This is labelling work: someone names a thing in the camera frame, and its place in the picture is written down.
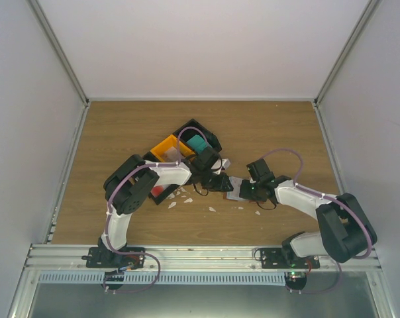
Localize brown leather card holder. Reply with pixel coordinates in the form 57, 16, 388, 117
224, 176, 255, 203

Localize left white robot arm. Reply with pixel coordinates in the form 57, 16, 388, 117
101, 154, 234, 268

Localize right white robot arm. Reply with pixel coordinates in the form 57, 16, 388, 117
235, 176, 377, 268

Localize teal card stack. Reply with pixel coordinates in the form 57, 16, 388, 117
186, 134, 208, 154

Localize white cards in orange bin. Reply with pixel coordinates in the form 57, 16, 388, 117
162, 146, 181, 162

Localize black bin with teal cards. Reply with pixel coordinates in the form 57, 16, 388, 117
173, 119, 222, 154

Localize black bin with red cards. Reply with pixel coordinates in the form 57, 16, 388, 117
143, 152, 179, 205

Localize red patterned card stack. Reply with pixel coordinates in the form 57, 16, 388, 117
151, 185, 169, 197

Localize orange plastic bin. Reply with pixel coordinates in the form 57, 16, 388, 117
151, 134, 195, 162

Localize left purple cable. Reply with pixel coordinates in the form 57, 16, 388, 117
106, 127, 209, 252

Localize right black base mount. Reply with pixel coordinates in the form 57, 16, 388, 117
252, 247, 321, 270

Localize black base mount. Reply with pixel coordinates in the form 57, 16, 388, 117
81, 246, 145, 270
252, 247, 321, 270

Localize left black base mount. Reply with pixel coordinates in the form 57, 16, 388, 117
81, 246, 145, 270

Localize aluminium front rail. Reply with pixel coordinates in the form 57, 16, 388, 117
24, 243, 382, 270

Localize grey slotted cable duct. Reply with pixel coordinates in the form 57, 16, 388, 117
38, 271, 285, 286

